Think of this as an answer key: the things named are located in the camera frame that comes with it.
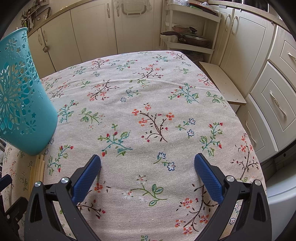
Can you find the teal perforated plastic basket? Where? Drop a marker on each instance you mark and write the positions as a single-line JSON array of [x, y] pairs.
[[34, 129]]

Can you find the floral tablecloth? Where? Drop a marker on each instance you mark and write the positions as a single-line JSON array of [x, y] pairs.
[[150, 92]]

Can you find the pink dish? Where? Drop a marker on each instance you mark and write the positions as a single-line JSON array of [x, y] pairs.
[[181, 29]]

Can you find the glass pan lid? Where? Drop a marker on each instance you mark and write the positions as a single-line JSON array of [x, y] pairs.
[[196, 37]]

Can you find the brown round tray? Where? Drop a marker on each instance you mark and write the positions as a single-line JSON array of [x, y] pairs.
[[203, 8]]

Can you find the white shelf rack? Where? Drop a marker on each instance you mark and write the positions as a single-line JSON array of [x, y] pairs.
[[198, 49]]

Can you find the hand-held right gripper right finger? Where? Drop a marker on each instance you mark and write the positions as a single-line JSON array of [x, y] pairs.
[[208, 178]]

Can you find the white plastic frame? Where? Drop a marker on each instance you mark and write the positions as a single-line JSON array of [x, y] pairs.
[[133, 13]]

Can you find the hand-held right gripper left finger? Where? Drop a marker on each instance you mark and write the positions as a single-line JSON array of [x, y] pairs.
[[86, 180]]

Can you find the white appliance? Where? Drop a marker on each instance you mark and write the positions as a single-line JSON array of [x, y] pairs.
[[279, 197]]

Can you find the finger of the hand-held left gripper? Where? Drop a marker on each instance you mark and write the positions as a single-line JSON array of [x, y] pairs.
[[5, 180], [18, 207]]

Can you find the cream drawer unit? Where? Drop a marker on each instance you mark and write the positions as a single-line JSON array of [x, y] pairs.
[[261, 97]]

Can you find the cream kitchen cabinet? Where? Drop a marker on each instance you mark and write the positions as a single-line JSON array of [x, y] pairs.
[[92, 34], [249, 46]]

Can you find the small metal cup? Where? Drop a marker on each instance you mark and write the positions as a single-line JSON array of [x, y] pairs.
[[45, 49]]

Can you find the cream wooden board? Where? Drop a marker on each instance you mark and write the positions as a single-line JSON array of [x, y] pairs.
[[222, 85]]

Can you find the counter utensil rack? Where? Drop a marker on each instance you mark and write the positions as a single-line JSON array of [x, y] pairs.
[[30, 18]]

